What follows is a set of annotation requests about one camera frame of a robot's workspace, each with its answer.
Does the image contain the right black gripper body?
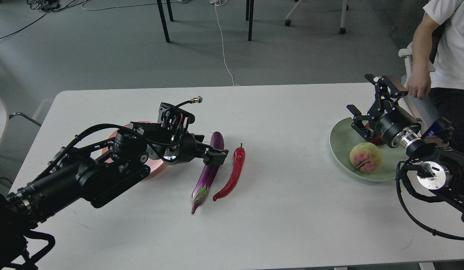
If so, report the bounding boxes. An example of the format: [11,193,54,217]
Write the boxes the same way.
[369,106,421,149]

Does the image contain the person's hand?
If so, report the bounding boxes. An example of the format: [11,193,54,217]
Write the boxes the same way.
[406,61,431,100]

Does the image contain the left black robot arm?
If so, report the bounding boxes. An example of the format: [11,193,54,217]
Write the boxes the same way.
[0,97,229,270]

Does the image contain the purple eggplant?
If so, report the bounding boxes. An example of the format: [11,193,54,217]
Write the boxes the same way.
[191,131,224,214]

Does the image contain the black table legs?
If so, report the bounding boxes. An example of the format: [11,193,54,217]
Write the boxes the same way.
[156,0,255,43]

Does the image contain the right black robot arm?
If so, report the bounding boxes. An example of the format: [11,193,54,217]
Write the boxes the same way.
[347,74,464,241]

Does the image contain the grey office chair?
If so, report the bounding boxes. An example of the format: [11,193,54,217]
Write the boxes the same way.
[398,41,448,132]

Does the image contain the pink plate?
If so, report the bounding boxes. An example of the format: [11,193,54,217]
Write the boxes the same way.
[100,121,165,179]

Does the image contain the red chili pepper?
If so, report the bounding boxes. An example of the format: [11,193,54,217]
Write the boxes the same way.
[212,143,246,201]

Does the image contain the red pomegranate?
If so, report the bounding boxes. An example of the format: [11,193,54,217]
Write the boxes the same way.
[365,123,385,146]

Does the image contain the white floor cable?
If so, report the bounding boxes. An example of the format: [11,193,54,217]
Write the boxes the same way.
[209,0,241,87]

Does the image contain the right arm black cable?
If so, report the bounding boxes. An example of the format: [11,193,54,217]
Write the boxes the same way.
[395,159,464,242]

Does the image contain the yellow green apple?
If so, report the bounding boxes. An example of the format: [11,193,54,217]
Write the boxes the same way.
[349,142,384,173]

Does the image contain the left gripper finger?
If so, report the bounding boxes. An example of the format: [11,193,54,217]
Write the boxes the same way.
[203,145,229,167]

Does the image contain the black floor cables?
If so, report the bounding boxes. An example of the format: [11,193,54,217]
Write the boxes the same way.
[0,0,187,44]

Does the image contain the white rolling chair base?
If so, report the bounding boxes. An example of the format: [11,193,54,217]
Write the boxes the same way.
[285,0,349,35]

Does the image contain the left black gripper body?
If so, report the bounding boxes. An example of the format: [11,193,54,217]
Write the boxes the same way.
[163,132,206,165]

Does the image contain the person in white shirt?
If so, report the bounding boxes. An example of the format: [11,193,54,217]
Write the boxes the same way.
[412,0,464,152]

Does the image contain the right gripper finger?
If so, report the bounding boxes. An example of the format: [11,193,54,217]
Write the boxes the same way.
[364,74,408,111]
[346,105,377,138]

